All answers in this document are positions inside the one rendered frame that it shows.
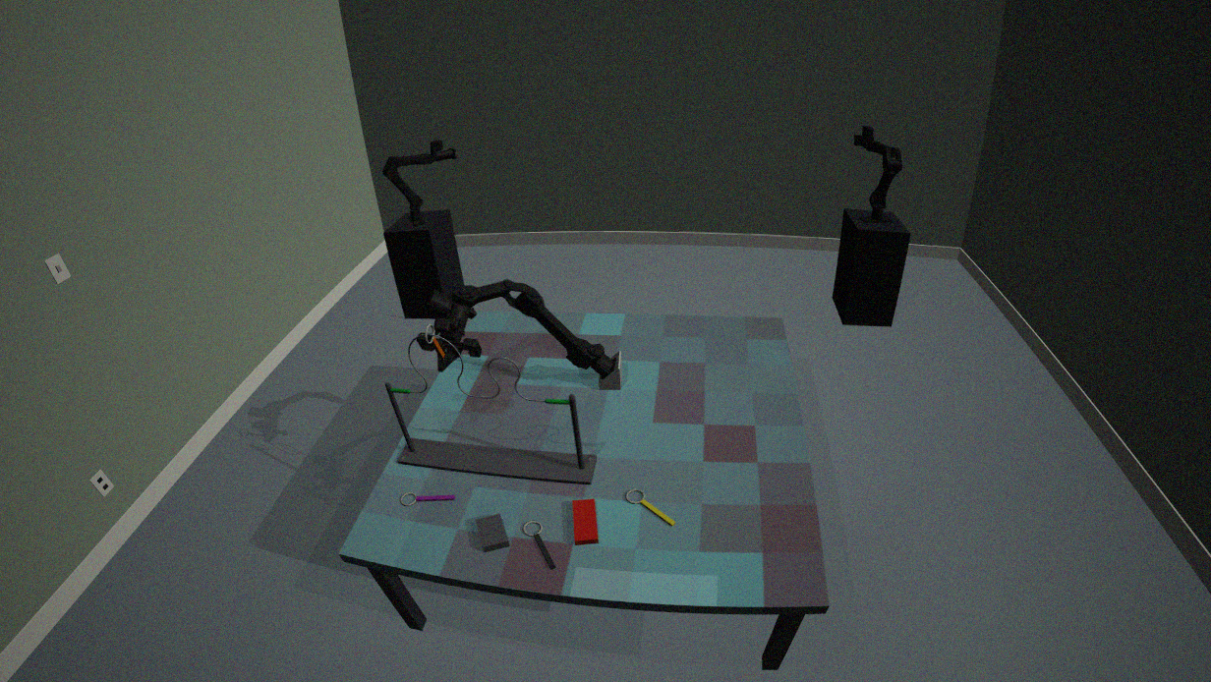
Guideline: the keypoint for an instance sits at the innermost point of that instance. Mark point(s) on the red rectangular block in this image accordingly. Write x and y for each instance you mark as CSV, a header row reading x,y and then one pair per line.
x,y
585,524

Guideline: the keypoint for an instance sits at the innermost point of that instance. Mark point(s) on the purple bar with grey loop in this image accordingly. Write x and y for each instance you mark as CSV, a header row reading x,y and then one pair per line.
x,y
427,498

